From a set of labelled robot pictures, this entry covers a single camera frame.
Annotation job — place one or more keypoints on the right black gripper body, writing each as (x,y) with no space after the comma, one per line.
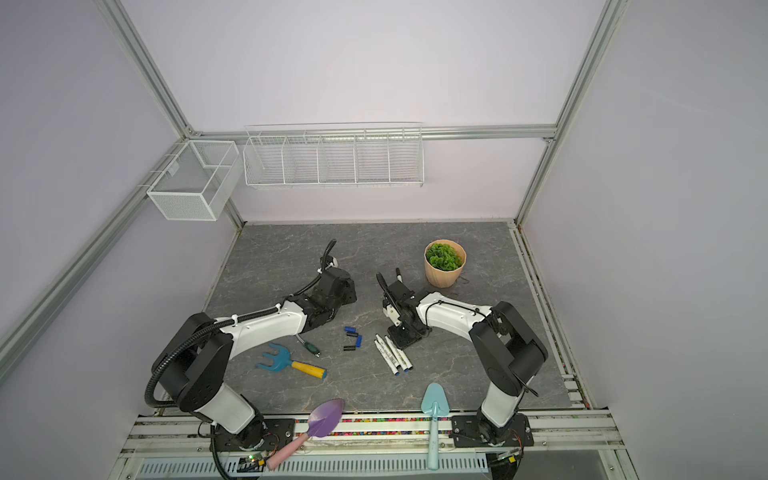
(416,330)

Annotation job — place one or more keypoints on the purple garden trowel pink handle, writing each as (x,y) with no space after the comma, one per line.
(322,421)

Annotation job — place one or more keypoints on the green handled ratchet screwdriver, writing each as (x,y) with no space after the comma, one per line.
(309,346)

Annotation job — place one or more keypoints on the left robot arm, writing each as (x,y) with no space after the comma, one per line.
(189,373)

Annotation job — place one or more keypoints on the light blue garden trowel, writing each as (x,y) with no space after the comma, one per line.
(435,406)

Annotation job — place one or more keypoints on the blue garden fork yellow handle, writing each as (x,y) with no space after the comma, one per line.
(281,359)

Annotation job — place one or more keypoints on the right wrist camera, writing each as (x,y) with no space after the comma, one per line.
(392,314)

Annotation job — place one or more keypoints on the potted green plant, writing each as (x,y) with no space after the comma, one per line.
(444,262)

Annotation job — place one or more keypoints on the white wire basket rack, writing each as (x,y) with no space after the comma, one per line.
(334,155)

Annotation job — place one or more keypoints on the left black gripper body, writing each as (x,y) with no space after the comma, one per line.
(348,297)

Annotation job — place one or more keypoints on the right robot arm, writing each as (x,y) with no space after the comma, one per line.
(509,350)

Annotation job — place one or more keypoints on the white mesh box basket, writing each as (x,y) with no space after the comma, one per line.
(198,181)

